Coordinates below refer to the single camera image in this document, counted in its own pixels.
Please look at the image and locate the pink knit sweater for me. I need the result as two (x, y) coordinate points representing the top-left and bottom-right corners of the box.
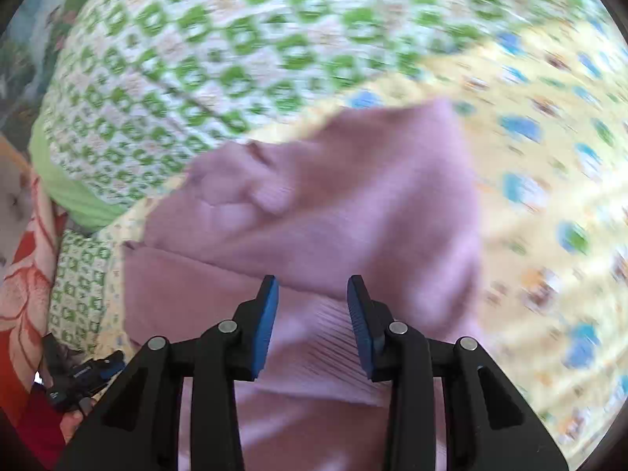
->
(124, 99), (480, 470)

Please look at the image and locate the left hand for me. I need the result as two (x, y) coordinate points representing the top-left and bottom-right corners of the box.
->
(60, 398), (96, 444)

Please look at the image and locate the red orange floral blanket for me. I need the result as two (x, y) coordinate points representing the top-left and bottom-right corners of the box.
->
(1, 138), (67, 470)

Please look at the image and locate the green checkered small pillow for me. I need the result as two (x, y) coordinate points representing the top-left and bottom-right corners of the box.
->
(48, 230), (112, 353)

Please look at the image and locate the green checkered print blanket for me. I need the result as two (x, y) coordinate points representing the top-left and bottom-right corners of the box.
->
(30, 0), (607, 230)

